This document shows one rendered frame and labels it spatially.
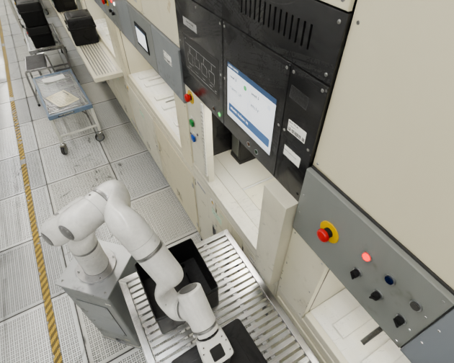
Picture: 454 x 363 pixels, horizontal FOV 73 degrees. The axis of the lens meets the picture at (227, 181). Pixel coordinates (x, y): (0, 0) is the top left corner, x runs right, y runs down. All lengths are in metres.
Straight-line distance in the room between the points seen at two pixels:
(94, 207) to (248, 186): 0.99
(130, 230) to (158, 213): 1.91
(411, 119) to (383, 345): 0.98
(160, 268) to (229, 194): 0.87
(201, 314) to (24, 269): 2.02
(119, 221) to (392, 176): 0.67
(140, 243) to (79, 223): 0.20
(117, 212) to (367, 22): 0.73
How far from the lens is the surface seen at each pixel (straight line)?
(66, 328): 2.51
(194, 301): 1.03
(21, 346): 2.59
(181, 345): 1.46
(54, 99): 3.71
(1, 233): 3.21
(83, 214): 1.00
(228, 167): 1.86
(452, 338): 0.84
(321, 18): 0.75
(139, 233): 0.89
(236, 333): 1.26
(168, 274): 0.96
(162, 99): 2.55
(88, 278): 1.68
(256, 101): 1.01
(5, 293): 2.84
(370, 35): 0.68
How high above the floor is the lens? 2.15
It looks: 46 degrees down
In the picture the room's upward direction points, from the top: straight up
